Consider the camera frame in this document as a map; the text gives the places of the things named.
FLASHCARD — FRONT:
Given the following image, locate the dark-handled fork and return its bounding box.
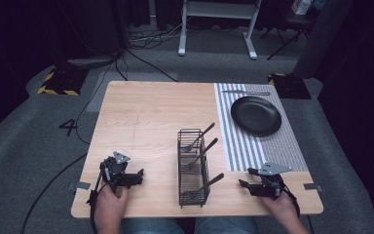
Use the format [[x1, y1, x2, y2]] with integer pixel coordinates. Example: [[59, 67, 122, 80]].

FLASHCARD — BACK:
[[180, 122, 216, 153], [187, 136, 219, 171]]

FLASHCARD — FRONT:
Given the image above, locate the thick black floor cable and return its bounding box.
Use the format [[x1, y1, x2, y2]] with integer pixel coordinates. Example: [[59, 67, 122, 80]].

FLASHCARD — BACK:
[[19, 151, 89, 234]]

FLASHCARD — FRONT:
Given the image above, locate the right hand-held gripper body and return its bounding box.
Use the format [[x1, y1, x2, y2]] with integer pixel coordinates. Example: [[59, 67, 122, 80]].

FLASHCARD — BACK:
[[251, 162, 293, 200]]

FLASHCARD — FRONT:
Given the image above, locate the dark-handled spoon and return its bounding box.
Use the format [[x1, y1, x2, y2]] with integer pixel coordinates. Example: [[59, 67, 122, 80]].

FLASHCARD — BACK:
[[192, 172, 225, 200]]

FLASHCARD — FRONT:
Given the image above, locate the grey flat stand base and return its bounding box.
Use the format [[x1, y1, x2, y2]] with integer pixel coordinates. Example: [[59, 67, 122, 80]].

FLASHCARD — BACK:
[[65, 56, 115, 70]]

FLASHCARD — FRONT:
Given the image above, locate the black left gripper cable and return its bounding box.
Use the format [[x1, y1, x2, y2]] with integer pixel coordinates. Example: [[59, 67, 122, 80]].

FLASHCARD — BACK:
[[86, 164, 111, 234]]

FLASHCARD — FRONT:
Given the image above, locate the thin black floor cable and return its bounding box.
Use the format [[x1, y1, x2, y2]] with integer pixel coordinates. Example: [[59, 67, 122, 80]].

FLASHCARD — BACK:
[[74, 48, 126, 146]]

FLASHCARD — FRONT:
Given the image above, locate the silver knife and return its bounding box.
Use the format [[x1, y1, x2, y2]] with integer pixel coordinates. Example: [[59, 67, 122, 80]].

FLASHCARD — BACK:
[[220, 89, 272, 98]]

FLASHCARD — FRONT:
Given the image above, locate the black folding stand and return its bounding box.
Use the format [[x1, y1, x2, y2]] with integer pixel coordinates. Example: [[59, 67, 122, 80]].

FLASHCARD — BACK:
[[260, 13, 310, 61]]

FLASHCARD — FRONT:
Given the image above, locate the person's left hand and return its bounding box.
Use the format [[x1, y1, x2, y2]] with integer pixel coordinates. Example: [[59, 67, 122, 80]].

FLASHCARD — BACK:
[[93, 182, 131, 229]]

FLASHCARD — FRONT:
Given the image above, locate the bundle of floor cables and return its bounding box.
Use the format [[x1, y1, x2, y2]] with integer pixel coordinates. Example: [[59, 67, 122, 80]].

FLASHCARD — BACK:
[[127, 19, 191, 51]]

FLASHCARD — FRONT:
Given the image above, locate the grey table corner bracket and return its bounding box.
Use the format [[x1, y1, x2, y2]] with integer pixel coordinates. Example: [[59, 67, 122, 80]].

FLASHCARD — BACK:
[[66, 180, 93, 192], [303, 182, 324, 193]]

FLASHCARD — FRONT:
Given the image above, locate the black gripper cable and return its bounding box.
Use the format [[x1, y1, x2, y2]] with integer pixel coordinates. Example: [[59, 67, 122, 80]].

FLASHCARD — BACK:
[[86, 164, 111, 234], [280, 182, 316, 234]]

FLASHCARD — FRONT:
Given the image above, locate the striped grey placemat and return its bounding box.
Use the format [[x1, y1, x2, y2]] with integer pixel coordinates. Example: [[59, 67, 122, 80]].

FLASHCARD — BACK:
[[213, 82, 310, 173]]

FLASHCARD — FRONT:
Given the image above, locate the white printed box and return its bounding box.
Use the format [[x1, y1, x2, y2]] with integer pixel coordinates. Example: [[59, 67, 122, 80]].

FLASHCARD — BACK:
[[289, 0, 328, 17]]

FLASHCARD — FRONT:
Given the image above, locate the black wire cutlery basket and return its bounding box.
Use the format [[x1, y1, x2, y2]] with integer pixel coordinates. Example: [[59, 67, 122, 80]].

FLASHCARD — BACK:
[[176, 128, 210, 210]]

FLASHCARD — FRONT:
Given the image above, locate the person's right leg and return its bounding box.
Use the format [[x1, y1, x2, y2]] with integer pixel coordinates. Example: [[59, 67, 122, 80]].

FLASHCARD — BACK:
[[194, 215, 260, 234]]

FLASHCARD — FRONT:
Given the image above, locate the grey leaning post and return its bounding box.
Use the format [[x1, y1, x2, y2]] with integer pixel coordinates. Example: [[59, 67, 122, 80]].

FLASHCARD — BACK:
[[292, 0, 355, 80]]

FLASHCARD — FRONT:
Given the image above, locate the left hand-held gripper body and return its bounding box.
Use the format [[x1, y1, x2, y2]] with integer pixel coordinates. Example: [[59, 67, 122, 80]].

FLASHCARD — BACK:
[[99, 150, 135, 193]]

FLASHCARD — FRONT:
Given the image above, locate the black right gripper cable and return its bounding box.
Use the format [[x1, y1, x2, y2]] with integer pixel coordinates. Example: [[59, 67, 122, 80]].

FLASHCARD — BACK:
[[280, 182, 316, 234]]

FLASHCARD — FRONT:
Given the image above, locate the black yellow striped floor plate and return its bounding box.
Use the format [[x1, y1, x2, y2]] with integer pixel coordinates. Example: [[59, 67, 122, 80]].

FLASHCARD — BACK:
[[36, 65, 90, 98], [267, 72, 313, 100]]

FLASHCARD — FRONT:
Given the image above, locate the person's right hand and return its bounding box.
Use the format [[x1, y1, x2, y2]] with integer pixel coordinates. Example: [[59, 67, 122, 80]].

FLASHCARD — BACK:
[[258, 190, 299, 226]]

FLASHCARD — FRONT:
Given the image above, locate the white metal desk frame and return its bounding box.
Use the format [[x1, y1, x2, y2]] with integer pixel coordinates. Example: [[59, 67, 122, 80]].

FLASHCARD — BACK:
[[177, 0, 264, 60]]

